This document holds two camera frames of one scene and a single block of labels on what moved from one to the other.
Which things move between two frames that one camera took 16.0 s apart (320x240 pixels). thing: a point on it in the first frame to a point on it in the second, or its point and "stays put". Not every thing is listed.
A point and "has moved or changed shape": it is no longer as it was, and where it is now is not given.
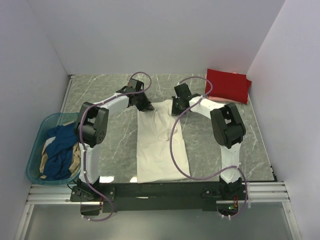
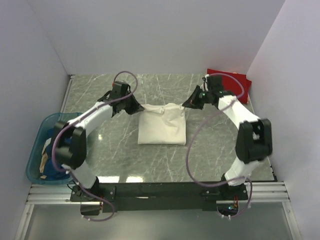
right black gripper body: x=176 y=108 to x=205 y=94
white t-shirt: x=154 y=126 has moved or changed shape
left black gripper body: x=142 y=103 to x=130 y=105
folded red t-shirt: x=229 y=85 stays put
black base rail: x=119 y=197 stays put
